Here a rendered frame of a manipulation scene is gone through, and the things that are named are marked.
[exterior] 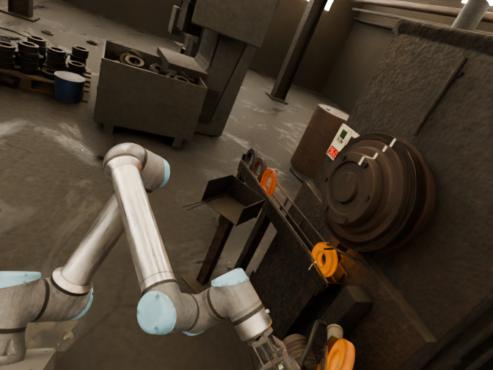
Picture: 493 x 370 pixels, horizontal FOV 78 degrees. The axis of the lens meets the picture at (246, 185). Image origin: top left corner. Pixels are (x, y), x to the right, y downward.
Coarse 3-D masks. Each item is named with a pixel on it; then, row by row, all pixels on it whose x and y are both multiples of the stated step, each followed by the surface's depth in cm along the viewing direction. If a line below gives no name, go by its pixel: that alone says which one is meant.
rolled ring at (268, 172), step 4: (264, 172) 204; (268, 172) 199; (272, 172) 193; (264, 176) 204; (268, 176) 204; (272, 176) 192; (276, 176) 192; (264, 180) 205; (272, 180) 191; (276, 180) 192; (264, 184) 205; (272, 184) 191; (276, 184) 192; (264, 188) 203; (268, 188) 194; (272, 188) 191; (268, 192) 193; (272, 192) 193
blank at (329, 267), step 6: (318, 246) 142; (324, 246) 138; (312, 252) 145; (318, 252) 141; (324, 252) 137; (330, 252) 134; (336, 252) 135; (318, 258) 142; (330, 258) 133; (336, 258) 133; (318, 264) 140; (324, 264) 136; (330, 264) 133; (336, 264) 133; (324, 270) 136; (330, 270) 133
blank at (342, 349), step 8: (336, 344) 104; (344, 344) 98; (352, 344) 99; (336, 352) 102; (344, 352) 95; (352, 352) 95; (328, 360) 104; (336, 360) 102; (344, 360) 93; (352, 360) 94; (328, 368) 101; (336, 368) 95; (344, 368) 92; (352, 368) 92
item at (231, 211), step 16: (224, 176) 175; (208, 192) 172; (224, 192) 186; (240, 192) 179; (256, 192) 173; (224, 208) 170; (240, 208) 175; (256, 208) 167; (224, 224) 173; (240, 224) 162; (224, 240) 181; (208, 256) 186; (192, 272) 201; (208, 272) 191; (192, 288) 191
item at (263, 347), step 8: (264, 336) 73; (256, 344) 73; (264, 344) 75; (272, 344) 77; (256, 352) 72; (264, 352) 72; (272, 352) 74; (280, 352) 75; (264, 360) 74; (272, 360) 72; (280, 360) 72; (288, 360) 76; (264, 368) 71; (272, 368) 71; (280, 368) 71; (288, 368) 71
